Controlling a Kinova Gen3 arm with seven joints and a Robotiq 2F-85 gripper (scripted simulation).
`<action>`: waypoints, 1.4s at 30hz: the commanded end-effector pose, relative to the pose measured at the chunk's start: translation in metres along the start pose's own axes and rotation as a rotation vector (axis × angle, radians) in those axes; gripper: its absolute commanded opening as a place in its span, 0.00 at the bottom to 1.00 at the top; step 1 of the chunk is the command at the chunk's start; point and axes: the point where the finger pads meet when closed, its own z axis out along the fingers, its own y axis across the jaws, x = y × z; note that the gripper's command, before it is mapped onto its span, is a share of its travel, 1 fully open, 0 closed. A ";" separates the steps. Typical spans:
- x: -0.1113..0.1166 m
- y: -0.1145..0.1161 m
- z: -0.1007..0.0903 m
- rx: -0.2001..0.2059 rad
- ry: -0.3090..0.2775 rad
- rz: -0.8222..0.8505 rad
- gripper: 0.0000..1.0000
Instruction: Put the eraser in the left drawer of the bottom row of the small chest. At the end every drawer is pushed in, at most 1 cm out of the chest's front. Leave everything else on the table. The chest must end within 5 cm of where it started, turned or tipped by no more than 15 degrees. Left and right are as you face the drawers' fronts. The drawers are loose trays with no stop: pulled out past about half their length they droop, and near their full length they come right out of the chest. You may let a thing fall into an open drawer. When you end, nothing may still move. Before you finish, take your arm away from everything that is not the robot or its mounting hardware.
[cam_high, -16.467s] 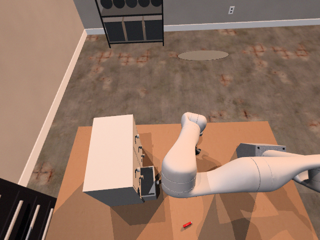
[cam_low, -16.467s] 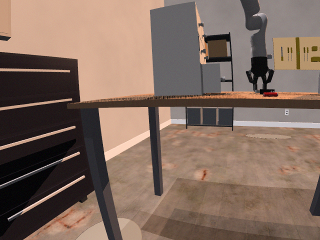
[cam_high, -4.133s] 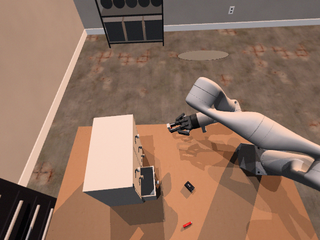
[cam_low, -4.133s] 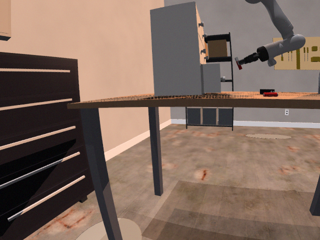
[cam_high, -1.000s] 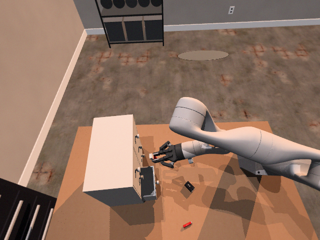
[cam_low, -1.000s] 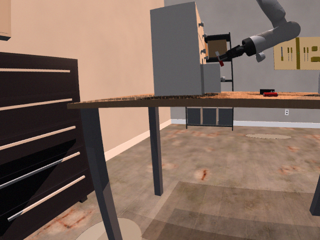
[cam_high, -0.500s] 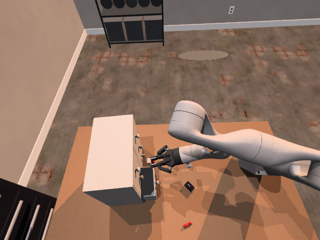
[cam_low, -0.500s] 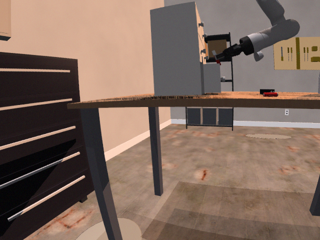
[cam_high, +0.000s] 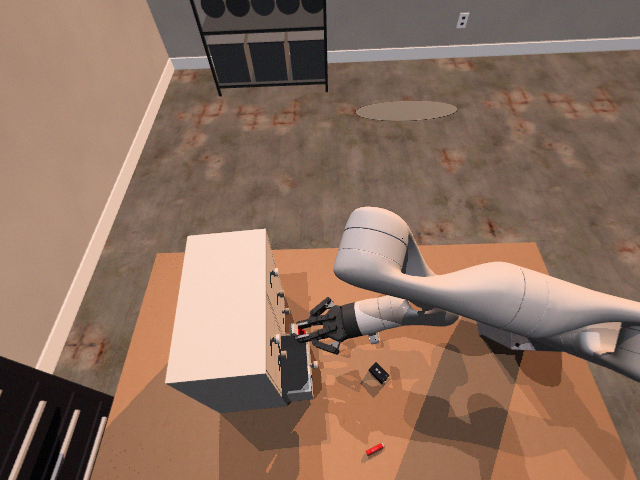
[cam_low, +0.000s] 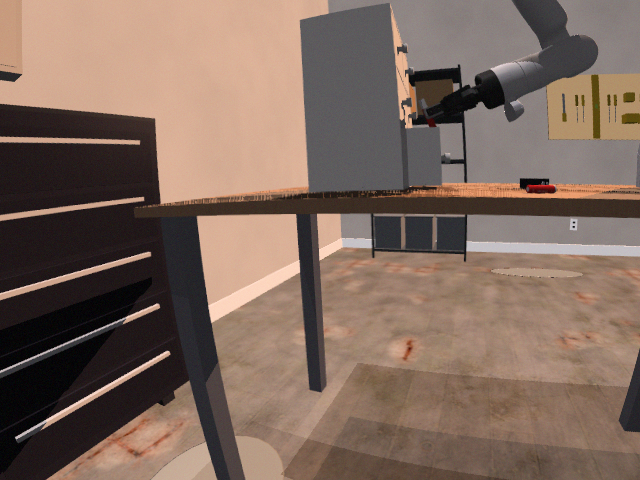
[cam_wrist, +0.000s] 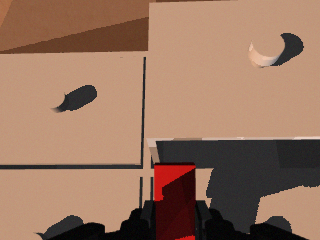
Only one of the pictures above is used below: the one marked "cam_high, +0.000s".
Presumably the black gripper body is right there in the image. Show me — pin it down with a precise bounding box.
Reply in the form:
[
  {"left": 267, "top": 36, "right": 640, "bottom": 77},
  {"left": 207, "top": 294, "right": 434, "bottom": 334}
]
[{"left": 322, "top": 302, "right": 364, "bottom": 343}]

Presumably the red and white eraser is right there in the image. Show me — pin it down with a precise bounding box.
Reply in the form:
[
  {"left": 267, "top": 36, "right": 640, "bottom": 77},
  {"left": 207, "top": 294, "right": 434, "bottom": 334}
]
[{"left": 289, "top": 323, "right": 306, "bottom": 337}]

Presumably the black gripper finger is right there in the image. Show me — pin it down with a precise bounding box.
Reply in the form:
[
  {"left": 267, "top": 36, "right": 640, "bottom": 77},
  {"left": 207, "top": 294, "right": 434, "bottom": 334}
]
[
  {"left": 296, "top": 297, "right": 336, "bottom": 329},
  {"left": 294, "top": 324, "right": 341, "bottom": 355}
]

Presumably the black 9v battery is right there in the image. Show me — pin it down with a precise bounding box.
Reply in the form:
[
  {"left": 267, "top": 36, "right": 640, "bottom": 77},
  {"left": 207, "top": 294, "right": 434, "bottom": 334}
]
[{"left": 368, "top": 362, "right": 389, "bottom": 384}]

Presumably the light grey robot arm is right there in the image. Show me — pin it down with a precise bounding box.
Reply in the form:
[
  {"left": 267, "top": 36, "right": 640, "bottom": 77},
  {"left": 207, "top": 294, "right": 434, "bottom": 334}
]
[{"left": 333, "top": 207, "right": 640, "bottom": 383}]

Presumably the red battery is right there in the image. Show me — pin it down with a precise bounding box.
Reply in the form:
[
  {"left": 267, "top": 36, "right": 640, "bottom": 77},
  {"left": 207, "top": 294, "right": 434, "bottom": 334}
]
[{"left": 366, "top": 443, "right": 384, "bottom": 456}]

